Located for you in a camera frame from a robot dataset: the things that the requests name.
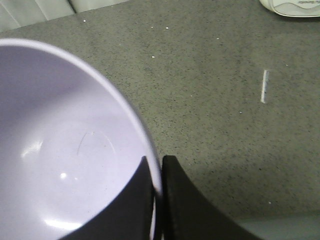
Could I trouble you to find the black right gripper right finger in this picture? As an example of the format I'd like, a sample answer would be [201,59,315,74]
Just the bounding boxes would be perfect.
[162,155,258,240]

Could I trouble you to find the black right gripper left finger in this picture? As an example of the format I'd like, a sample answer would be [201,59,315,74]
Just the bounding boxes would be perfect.
[62,156,155,240]

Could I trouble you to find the white curtain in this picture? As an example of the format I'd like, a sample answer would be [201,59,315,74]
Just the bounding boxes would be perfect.
[0,0,124,32]

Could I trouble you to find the white rice cooker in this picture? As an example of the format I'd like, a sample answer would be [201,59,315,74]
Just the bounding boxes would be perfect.
[259,0,320,18]

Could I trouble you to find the lilac plastic bowl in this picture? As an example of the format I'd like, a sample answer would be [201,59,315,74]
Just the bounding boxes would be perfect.
[0,38,163,240]

